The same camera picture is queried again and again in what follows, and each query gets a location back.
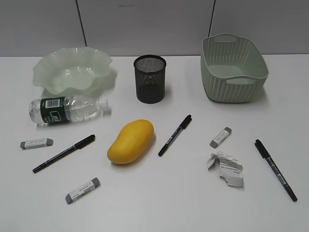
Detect grey white eraser right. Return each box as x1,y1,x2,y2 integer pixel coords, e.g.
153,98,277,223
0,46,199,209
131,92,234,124
210,127,232,148

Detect pale green woven plastic basket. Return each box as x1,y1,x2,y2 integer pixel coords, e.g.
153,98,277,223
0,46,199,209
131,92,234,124
200,33,269,103

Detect black marker pen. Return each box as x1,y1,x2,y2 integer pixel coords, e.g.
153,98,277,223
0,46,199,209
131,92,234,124
158,115,192,157
32,134,96,174
254,140,297,202

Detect clear plastic water bottle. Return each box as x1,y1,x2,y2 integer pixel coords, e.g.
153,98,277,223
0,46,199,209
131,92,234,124
29,95,110,124

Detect grey white eraser far left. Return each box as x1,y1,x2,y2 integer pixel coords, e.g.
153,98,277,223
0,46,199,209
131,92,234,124
20,138,54,150

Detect pale green wavy glass plate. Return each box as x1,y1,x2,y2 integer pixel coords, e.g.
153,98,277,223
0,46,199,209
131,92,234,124
32,47,112,95

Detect yellow mango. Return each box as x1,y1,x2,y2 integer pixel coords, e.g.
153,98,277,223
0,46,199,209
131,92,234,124
107,119,154,164

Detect black mesh pen holder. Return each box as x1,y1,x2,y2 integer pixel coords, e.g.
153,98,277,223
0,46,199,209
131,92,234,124
133,55,167,104

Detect white waste paper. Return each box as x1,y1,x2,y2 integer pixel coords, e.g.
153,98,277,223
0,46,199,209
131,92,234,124
207,152,244,188

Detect black wall cable right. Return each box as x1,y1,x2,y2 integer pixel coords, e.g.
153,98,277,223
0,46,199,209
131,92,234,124
207,0,216,37

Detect grey white eraser front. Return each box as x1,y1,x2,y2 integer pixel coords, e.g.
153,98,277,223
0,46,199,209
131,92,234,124
65,177,100,204

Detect grey white eraser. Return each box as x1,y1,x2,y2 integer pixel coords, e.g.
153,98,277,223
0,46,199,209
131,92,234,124
65,177,100,204
20,138,54,150
210,127,232,148

